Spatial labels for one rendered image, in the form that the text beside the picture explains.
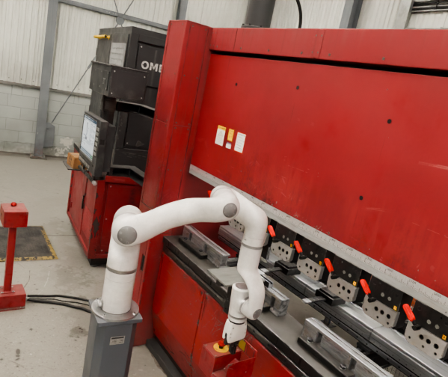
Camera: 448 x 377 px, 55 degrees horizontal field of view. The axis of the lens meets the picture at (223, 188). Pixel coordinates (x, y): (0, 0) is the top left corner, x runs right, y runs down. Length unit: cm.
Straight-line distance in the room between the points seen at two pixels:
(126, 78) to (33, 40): 593
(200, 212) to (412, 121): 87
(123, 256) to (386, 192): 106
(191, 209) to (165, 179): 127
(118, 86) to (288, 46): 111
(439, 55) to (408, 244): 69
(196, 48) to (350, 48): 116
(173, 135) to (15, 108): 614
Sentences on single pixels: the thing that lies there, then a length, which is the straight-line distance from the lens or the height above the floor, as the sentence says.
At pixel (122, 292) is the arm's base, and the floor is 111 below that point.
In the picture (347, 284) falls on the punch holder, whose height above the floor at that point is 125.
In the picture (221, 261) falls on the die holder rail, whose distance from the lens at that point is 269.
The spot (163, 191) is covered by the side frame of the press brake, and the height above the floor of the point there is 120.
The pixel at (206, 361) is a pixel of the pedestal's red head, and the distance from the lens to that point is 214.
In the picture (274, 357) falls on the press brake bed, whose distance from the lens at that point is 222.
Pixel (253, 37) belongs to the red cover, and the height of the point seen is 225.
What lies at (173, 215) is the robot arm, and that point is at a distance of 166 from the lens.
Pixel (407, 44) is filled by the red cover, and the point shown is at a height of 224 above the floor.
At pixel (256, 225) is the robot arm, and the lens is 173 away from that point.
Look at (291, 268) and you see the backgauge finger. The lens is 256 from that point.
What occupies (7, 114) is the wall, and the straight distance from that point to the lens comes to 878.
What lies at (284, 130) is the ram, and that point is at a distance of 224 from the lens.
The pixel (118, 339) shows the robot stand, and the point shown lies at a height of 91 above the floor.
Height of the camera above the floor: 195
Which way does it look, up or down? 13 degrees down
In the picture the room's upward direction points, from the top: 12 degrees clockwise
